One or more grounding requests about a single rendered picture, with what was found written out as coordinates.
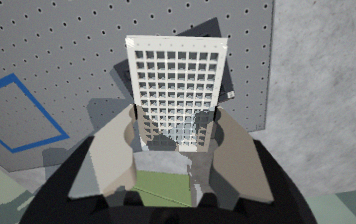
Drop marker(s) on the grey perforated plate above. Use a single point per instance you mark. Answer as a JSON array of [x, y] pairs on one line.
[[63, 52]]

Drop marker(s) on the white well plate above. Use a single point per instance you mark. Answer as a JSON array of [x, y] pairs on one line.
[[171, 87]]

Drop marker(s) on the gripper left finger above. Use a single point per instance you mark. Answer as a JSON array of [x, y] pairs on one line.
[[96, 176]]

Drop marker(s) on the blue rectangular tape outline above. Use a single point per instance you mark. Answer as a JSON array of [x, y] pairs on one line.
[[12, 78]]

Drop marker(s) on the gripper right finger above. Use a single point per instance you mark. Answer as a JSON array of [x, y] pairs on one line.
[[248, 180]]

